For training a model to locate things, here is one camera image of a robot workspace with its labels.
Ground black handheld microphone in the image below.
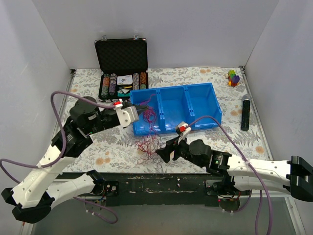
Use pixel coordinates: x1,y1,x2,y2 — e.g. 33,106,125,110
241,94,251,131

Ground blue three-compartment plastic bin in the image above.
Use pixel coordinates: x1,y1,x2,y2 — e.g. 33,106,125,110
131,83,222,136

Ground black metal base rail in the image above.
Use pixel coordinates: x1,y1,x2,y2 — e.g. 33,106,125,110
70,171,247,208

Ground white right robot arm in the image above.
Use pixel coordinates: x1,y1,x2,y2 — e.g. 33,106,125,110
156,138,313,202

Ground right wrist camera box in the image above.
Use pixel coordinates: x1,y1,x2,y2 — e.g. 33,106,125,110
176,121,191,143

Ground floral patterned table mat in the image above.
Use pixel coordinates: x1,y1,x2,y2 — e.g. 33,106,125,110
65,67,271,173

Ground colourful toy block train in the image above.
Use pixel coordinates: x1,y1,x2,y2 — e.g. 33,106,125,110
225,70,240,87

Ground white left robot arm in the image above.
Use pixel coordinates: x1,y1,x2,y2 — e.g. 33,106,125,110
1,92,148,224

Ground red wire bundle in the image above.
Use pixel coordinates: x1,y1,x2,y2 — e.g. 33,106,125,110
135,94,177,169

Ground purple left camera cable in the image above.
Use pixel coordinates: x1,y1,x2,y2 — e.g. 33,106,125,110
0,91,123,224

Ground black poker chip case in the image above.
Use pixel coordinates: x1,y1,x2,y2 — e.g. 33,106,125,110
94,35,149,102

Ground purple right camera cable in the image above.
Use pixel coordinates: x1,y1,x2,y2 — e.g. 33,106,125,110
187,115,272,235

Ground purple camera cable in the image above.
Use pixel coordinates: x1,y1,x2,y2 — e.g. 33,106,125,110
0,91,123,224
187,115,272,235

